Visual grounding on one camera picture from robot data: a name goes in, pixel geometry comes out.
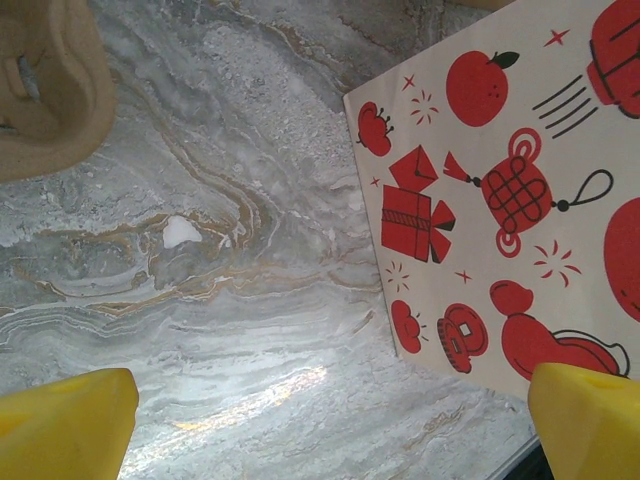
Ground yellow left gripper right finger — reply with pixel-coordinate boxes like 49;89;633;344
528;362;640;480

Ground brown pulp cup carrier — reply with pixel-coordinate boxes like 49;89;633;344
0;0;117;184

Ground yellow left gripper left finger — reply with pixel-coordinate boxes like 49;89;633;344
0;368;140;480

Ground white paper bag red prints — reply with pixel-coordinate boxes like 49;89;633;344
342;0;640;396

